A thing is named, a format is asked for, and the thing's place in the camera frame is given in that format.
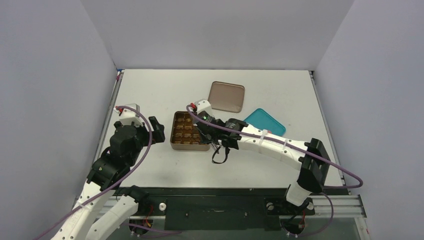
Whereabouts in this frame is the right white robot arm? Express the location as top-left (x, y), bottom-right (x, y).
top-left (189, 111), bottom-right (331, 214)

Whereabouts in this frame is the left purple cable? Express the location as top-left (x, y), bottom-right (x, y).
top-left (33, 105), bottom-right (153, 240)

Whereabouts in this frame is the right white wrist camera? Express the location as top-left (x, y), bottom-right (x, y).
top-left (194, 99), bottom-right (214, 116)

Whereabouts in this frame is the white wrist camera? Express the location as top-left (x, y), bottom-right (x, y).
top-left (114, 106), bottom-right (143, 127)
top-left (194, 99), bottom-right (214, 116)

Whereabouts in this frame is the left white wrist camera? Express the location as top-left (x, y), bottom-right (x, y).
top-left (114, 106), bottom-right (143, 127)

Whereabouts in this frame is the teal plastic tray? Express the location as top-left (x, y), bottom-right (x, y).
top-left (243, 108), bottom-right (286, 137)

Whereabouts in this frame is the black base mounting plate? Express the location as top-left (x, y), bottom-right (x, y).
top-left (114, 186), bottom-right (319, 236)

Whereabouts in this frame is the brown tin lid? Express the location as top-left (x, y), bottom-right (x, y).
top-left (207, 81), bottom-right (245, 113)

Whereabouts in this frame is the gold cookie tin box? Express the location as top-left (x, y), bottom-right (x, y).
top-left (170, 111), bottom-right (210, 152)

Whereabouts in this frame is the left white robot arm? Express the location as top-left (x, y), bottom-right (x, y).
top-left (53, 113), bottom-right (165, 240)

